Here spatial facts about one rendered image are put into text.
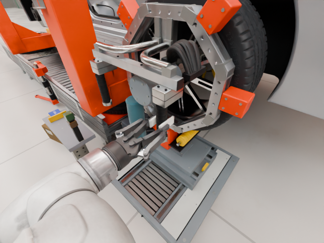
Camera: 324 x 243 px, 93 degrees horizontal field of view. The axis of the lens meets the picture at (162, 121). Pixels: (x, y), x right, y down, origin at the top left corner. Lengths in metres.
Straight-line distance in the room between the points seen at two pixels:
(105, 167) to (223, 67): 0.44
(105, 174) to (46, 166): 1.35
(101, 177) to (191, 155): 0.89
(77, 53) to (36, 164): 1.13
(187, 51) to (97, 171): 0.38
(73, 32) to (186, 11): 0.55
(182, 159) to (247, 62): 0.77
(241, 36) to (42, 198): 0.65
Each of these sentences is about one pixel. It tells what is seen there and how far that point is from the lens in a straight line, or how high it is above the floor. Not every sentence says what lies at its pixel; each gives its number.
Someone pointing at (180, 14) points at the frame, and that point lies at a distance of 0.63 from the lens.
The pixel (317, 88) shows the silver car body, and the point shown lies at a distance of 0.87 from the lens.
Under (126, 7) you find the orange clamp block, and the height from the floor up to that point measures 1.10.
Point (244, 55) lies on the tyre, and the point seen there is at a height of 0.99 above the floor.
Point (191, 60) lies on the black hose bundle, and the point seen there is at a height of 1.01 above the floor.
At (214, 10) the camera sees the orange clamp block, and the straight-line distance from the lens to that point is 0.55.
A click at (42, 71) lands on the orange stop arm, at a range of 2.21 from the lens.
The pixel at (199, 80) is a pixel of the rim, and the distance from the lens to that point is 0.74.
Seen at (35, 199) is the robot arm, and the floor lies 0.89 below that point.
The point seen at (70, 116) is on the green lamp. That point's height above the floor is 0.65.
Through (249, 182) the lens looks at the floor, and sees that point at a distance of 1.48.
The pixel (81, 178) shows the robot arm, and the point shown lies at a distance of 0.36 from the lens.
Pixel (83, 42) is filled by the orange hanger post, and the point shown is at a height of 0.96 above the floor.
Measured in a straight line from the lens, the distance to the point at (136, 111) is 0.79.
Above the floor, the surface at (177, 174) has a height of 0.17.
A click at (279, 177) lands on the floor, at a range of 1.64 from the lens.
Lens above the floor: 1.16
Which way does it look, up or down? 41 degrees down
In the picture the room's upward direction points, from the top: straight up
